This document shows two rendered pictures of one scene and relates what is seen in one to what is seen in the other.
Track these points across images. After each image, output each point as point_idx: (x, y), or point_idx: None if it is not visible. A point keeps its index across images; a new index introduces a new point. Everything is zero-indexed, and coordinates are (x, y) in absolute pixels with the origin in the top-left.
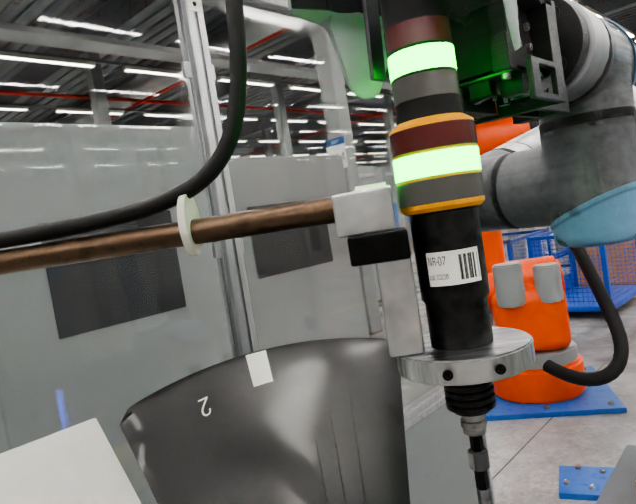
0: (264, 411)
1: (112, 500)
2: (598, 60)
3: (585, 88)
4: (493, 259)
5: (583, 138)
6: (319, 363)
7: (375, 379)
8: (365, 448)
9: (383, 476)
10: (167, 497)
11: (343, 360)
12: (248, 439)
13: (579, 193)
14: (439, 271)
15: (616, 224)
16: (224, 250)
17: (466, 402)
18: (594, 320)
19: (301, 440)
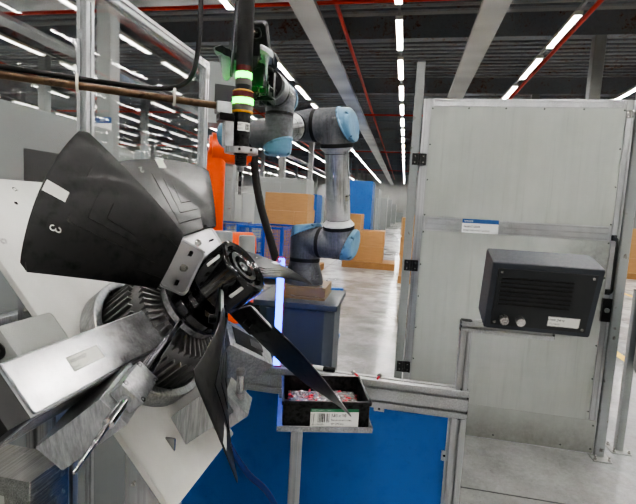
0: (164, 174)
1: None
2: (285, 94)
3: (280, 101)
4: (215, 228)
5: (277, 118)
6: (182, 167)
7: (202, 175)
8: (200, 189)
9: (206, 195)
10: None
11: (190, 168)
12: (159, 180)
13: (273, 135)
14: (240, 126)
15: (282, 147)
16: None
17: (240, 161)
18: (269, 284)
19: (179, 183)
